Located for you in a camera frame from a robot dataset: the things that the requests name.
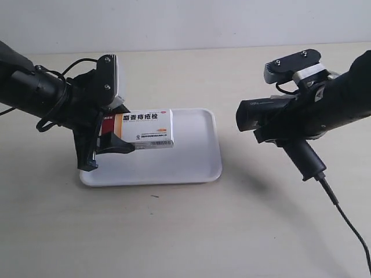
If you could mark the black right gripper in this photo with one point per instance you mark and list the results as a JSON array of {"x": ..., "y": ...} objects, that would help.
[{"x": 286, "y": 117}]

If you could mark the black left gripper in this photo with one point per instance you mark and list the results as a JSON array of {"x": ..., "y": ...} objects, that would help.
[{"x": 86, "y": 117}]

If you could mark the white medicine box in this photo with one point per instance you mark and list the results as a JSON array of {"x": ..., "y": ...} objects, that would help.
[{"x": 145, "y": 129}]

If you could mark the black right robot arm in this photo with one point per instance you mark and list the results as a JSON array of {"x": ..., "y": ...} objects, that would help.
[{"x": 327, "y": 106}]

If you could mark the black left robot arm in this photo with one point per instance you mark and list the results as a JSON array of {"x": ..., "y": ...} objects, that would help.
[{"x": 37, "y": 90}]

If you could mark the white plastic tray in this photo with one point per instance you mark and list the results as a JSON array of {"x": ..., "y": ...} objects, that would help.
[{"x": 195, "y": 157}]

